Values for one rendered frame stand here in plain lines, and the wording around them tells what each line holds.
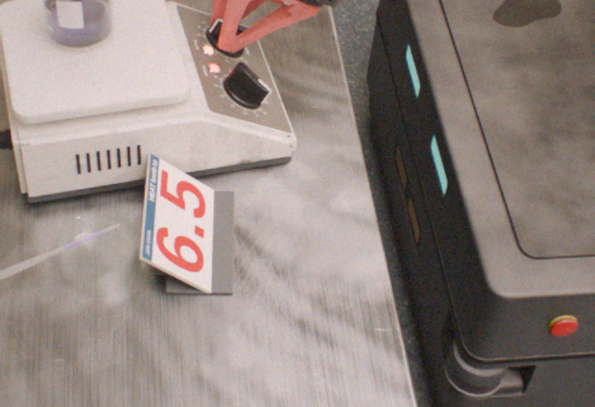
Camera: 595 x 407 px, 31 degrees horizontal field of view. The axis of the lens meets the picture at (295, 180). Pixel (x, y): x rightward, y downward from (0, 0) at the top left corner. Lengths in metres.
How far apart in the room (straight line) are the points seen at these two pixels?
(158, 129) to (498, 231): 0.65
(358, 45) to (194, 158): 1.30
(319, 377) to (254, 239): 0.12
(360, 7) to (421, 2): 0.55
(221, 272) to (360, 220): 0.11
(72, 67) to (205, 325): 0.20
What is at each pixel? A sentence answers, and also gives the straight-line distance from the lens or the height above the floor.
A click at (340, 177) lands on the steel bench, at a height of 0.75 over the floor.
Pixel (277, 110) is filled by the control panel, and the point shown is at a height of 0.78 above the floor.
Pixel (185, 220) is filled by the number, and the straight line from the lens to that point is 0.75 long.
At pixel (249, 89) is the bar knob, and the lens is 0.79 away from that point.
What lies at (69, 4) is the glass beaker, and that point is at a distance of 0.74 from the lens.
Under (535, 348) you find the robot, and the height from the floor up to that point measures 0.25.
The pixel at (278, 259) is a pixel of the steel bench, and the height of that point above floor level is 0.75.
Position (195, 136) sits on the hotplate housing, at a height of 0.80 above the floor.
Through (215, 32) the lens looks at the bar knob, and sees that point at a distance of 0.82.
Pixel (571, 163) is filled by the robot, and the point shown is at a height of 0.36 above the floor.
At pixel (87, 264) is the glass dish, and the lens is 0.75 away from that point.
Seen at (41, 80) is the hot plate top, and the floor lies 0.84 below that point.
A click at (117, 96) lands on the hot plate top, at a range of 0.74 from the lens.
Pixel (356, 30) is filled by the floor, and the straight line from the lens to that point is 2.09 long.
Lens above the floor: 1.35
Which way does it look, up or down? 49 degrees down
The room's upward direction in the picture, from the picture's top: 7 degrees clockwise
